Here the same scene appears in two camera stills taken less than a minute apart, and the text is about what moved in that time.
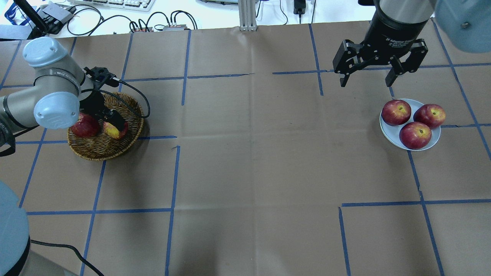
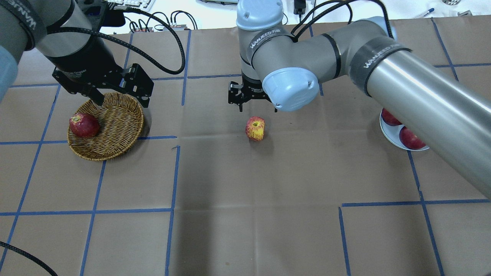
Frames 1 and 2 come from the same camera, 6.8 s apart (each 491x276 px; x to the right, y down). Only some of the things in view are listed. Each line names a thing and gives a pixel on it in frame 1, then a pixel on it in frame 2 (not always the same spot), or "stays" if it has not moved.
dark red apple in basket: x=87 y=127 stays
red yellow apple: x=112 y=132 → x=255 y=127
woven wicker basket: x=101 y=147 stays
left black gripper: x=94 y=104 → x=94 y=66
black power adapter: x=299 y=8 stays
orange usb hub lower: x=147 y=29 stays
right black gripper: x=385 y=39 → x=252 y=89
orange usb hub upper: x=175 y=27 stays
